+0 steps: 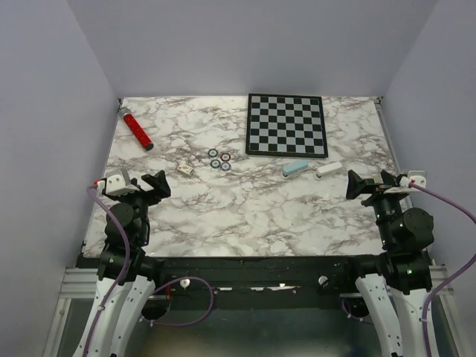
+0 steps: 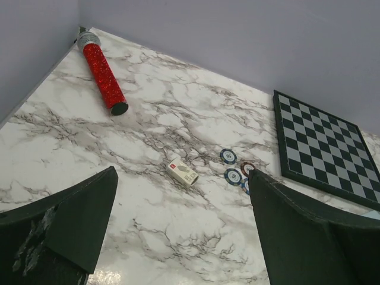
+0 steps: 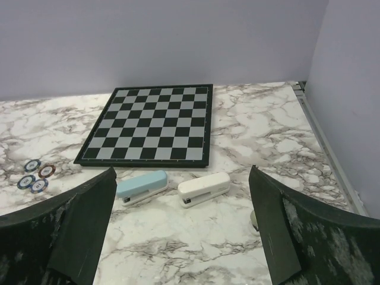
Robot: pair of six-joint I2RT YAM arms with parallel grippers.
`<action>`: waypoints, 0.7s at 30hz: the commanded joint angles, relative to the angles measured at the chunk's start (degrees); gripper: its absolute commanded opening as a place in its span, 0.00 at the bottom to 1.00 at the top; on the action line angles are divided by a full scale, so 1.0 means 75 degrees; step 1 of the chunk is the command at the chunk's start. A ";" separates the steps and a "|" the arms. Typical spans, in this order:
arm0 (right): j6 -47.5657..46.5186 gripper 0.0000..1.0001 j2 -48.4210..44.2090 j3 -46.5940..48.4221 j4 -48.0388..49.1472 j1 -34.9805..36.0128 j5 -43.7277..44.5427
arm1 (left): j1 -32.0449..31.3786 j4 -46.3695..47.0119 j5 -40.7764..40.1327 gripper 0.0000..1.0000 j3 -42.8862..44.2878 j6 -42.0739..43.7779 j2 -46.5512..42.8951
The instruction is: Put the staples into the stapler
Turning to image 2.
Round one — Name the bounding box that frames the black grey chessboard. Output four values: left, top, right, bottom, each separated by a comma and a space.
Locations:
273, 91, 379, 210

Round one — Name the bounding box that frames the red glitter toy microphone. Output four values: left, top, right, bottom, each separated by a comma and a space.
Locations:
77, 31, 129, 116

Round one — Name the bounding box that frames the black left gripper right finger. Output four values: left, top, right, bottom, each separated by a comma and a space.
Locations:
249, 170, 379, 284

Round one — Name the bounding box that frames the white staple box sleeve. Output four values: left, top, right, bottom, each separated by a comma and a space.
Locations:
166, 158, 199, 188

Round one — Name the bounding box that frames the light blue ten poker chip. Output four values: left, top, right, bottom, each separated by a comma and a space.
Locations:
241, 178, 249, 195

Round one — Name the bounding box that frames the brown hundred poker chip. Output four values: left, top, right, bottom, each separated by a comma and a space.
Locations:
240, 161, 255, 178

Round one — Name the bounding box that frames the blue fifty poker chip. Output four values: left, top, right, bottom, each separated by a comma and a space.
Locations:
220, 148, 238, 165

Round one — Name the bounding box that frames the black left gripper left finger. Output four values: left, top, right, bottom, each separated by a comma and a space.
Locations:
1, 167, 118, 284

